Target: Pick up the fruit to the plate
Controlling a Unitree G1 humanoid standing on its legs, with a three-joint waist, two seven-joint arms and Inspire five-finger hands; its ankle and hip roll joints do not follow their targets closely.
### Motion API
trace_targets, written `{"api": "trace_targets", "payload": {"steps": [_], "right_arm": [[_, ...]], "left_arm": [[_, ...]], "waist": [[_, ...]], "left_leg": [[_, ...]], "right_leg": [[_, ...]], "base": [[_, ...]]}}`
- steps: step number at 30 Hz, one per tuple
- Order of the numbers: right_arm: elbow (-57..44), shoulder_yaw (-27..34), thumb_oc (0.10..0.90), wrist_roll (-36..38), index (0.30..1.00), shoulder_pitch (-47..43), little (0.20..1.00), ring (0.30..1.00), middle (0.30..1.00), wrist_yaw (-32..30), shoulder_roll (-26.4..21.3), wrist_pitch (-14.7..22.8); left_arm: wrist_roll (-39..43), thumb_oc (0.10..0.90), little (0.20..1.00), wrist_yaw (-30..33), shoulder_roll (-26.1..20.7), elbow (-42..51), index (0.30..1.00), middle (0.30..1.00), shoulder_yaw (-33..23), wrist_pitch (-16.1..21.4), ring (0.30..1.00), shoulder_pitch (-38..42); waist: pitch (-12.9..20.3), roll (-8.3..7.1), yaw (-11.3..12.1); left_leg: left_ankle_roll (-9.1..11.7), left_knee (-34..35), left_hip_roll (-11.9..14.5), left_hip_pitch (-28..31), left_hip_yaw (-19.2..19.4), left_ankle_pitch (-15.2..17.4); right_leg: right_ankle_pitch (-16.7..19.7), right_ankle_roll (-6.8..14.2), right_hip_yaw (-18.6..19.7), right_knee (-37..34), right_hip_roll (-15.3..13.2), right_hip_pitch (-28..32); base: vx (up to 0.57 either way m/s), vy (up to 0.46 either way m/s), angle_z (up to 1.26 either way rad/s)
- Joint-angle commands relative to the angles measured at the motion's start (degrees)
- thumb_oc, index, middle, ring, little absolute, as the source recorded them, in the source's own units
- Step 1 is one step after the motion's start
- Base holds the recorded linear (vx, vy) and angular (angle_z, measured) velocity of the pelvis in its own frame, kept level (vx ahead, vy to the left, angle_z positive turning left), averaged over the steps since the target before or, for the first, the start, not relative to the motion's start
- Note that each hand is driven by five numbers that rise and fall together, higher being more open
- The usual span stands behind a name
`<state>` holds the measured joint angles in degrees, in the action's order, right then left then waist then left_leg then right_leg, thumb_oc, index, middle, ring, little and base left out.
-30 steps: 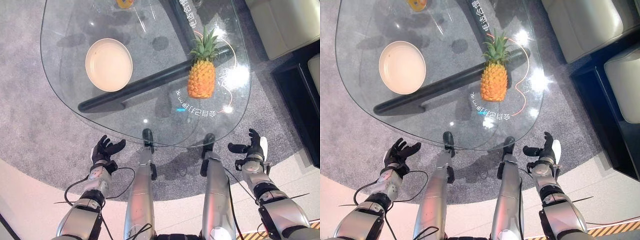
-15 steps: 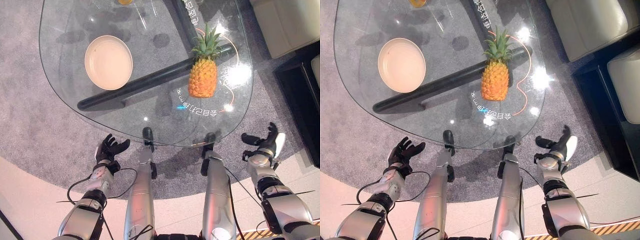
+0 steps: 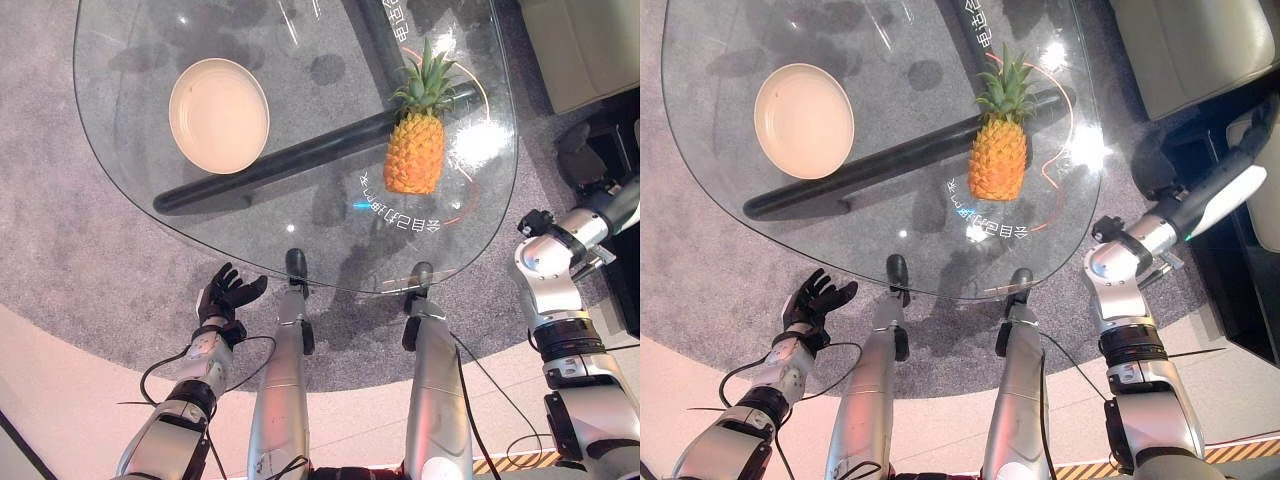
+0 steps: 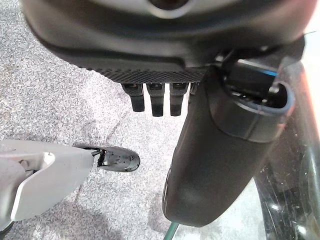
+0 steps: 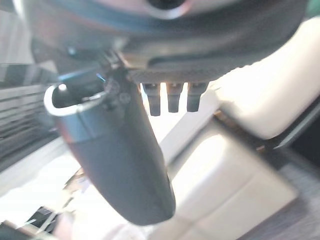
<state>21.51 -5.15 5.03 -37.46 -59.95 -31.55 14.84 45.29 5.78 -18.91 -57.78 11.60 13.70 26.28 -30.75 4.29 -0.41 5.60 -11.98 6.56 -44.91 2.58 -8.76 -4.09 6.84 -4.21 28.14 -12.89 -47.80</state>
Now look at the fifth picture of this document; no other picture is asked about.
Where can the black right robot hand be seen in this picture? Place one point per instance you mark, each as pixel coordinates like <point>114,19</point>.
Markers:
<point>120,160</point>

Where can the grey slatted panel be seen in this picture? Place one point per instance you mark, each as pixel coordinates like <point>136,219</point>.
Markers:
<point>20,115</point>

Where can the cream sofa back cushion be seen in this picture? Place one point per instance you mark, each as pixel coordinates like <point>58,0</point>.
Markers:
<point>265,95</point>

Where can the dark sofa frame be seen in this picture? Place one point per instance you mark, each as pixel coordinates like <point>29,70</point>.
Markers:
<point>287,140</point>

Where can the green object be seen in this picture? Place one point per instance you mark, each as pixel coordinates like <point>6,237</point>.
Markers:
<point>314,7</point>

